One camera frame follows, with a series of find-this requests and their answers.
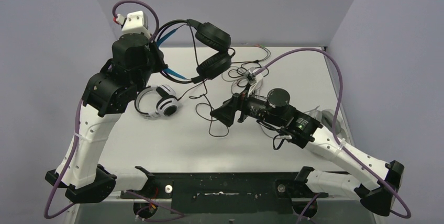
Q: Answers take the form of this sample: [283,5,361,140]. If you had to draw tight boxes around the white and black headphones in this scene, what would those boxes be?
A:
[134,84,182,119]

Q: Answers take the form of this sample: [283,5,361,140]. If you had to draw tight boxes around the black headphone cable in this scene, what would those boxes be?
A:
[187,25,237,138]

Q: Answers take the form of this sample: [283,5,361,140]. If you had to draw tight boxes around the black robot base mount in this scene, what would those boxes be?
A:
[137,172,315,214]

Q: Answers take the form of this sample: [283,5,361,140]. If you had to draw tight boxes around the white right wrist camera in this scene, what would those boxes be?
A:
[244,68,264,96]

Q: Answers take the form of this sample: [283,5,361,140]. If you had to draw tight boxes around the black headphones with blue band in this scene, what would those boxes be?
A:
[156,19,236,84]

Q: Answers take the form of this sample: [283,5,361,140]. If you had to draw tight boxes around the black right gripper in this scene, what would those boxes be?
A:
[210,82,284,127]

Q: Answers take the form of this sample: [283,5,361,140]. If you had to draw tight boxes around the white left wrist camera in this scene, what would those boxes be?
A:
[113,11,152,39]

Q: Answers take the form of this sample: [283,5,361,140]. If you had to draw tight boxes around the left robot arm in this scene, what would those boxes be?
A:
[45,33,165,204]

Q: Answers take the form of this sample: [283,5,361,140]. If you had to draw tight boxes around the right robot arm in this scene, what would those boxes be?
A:
[210,88,404,216]

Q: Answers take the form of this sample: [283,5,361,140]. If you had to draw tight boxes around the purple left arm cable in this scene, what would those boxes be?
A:
[43,0,186,223]

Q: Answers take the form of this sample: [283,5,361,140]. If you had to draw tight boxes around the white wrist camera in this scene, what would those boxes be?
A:
[113,11,152,39]
[244,68,264,96]

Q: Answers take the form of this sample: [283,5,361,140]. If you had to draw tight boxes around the grey white headphones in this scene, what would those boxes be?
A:
[308,107,348,140]

